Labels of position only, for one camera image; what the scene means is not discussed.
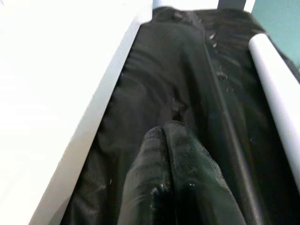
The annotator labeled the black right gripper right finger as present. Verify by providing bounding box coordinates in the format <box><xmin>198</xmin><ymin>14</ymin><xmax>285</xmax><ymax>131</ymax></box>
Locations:
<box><xmin>163</xmin><ymin>120</ymin><xmax>248</xmax><ymax>225</ymax></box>

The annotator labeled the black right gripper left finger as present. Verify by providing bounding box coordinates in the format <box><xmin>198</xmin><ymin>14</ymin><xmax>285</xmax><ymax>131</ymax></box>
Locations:
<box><xmin>116</xmin><ymin>126</ymin><xmax>176</xmax><ymax>225</ymax></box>

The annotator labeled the white plastic table top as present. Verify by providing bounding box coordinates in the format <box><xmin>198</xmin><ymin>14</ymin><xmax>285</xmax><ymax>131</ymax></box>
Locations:
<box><xmin>0</xmin><ymin>0</ymin><xmax>155</xmax><ymax>225</ymax></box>

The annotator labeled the black vertical wall post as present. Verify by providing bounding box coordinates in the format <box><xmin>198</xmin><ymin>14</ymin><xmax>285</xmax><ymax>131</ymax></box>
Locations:
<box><xmin>217</xmin><ymin>0</ymin><xmax>247</xmax><ymax>10</ymax></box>

